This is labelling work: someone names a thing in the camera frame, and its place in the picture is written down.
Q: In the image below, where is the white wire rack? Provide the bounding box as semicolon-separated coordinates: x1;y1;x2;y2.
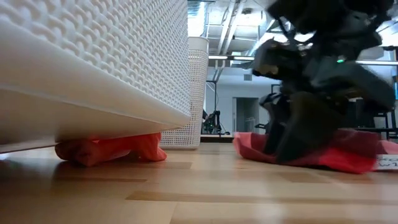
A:
244;117;259;134

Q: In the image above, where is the small crimson garment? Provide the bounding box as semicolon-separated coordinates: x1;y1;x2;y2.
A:
233;129;398;174

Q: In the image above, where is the small coral pink garment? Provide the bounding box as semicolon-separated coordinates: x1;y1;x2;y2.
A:
376;139;398;156

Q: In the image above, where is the black ceiling light rail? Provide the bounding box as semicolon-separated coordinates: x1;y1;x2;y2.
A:
208;55;398;66

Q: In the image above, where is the white perforated plastic bin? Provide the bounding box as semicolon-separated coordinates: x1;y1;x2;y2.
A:
0;0;192;154
159;36;210;151

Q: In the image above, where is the silver ventilation duct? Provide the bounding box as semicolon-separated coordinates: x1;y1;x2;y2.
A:
247;18;272;57

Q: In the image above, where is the coral red garment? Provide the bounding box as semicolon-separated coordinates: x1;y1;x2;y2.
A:
55;133;168;167

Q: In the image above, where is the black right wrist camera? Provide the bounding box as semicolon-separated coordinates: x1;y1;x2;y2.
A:
251;39;308;79

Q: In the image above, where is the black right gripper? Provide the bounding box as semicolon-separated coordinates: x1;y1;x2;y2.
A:
259;54;396;164

